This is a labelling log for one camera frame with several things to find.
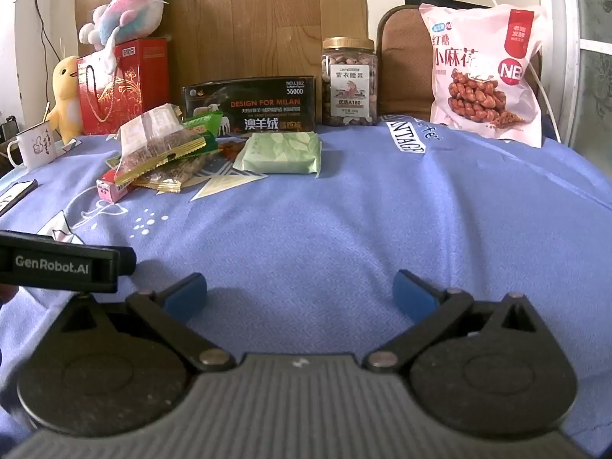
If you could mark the pink snack bag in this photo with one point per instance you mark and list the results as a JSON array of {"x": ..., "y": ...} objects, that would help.
[{"x": 483, "y": 81}]

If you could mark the black white patterned bag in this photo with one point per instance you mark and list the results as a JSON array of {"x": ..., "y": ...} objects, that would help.
[{"x": 595, "y": 57}]

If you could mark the red-brown snack packet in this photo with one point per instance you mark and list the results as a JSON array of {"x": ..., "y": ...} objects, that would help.
[{"x": 232, "y": 148}]

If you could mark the green snack packet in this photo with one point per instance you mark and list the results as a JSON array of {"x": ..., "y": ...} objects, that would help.
[{"x": 208, "y": 126}]

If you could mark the clear nut jar gold lid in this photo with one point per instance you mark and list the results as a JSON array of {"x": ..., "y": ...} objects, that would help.
[{"x": 350, "y": 86}]

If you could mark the clear seed bar packet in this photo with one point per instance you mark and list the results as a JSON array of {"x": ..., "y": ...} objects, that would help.
[{"x": 153, "y": 141}]

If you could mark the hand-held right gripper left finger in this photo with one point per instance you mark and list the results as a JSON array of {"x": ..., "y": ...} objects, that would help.
[{"x": 185, "y": 292}]

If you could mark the red gift bag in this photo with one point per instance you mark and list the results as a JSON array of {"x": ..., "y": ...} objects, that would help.
[{"x": 98, "y": 100}]

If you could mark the yellow snack packet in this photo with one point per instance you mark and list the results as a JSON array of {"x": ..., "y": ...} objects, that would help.
[{"x": 165, "y": 182}]

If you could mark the black tape strip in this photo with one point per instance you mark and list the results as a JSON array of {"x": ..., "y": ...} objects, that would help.
[{"x": 444, "y": 2}]

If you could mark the small pink box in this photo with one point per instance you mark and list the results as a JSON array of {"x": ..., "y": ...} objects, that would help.
[{"x": 111, "y": 189}]

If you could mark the brown chair back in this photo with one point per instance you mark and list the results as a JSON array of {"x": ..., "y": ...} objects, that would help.
[{"x": 404, "y": 67}]

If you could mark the pink and blue plush toy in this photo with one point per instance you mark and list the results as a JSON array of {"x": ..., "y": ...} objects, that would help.
[{"x": 129, "y": 14}]

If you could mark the wood-grain board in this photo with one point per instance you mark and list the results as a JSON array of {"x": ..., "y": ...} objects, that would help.
[{"x": 248, "y": 19}]

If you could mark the white enamel mug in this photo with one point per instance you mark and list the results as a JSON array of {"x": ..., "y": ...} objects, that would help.
[{"x": 36, "y": 149}]

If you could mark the red box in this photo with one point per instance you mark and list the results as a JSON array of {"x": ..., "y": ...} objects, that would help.
[{"x": 150, "y": 76}]

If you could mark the blue printed bedsheet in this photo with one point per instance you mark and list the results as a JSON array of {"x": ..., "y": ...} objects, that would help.
[{"x": 334, "y": 220}]

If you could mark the yellow plush duck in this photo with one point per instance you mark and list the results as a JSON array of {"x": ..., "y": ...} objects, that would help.
[{"x": 67, "y": 100}]

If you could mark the pale green leaf-print packet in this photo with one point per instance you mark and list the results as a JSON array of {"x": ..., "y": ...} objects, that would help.
[{"x": 279, "y": 153}]

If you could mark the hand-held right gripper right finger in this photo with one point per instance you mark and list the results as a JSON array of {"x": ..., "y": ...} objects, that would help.
[{"x": 414, "y": 292}]

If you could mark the black tin box sheep print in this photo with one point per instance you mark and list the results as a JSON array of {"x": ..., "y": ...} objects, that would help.
[{"x": 267, "y": 105}]

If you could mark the smartphone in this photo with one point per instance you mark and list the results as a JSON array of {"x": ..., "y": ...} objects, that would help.
[{"x": 16, "y": 197}]

